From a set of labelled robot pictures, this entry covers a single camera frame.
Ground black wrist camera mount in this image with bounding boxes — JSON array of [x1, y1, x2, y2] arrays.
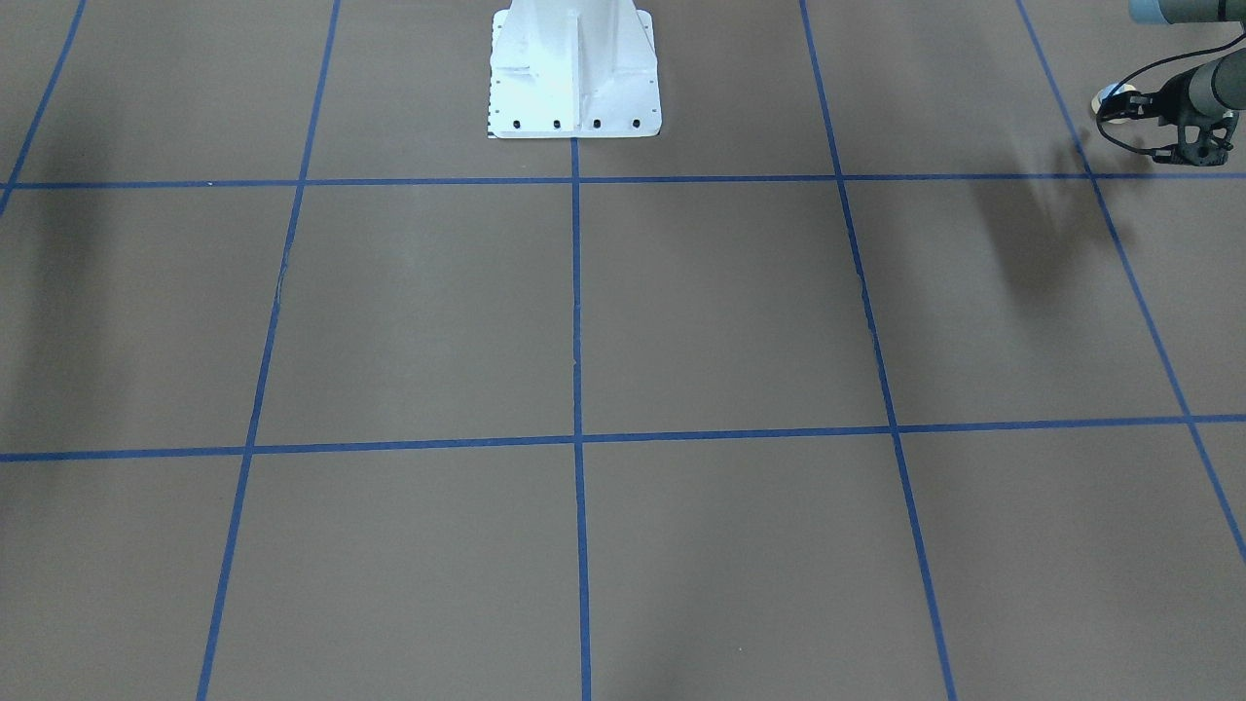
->
[[1148, 111, 1240, 167]]

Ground brown paper table mat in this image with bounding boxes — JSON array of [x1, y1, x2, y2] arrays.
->
[[2, 1, 1244, 700]]

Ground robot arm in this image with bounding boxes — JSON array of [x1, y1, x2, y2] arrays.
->
[[1093, 1, 1245, 126]]

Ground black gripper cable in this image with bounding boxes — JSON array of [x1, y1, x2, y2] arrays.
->
[[1096, 39, 1246, 159]]

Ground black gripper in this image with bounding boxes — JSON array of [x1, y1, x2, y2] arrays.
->
[[1101, 88, 1192, 123]]

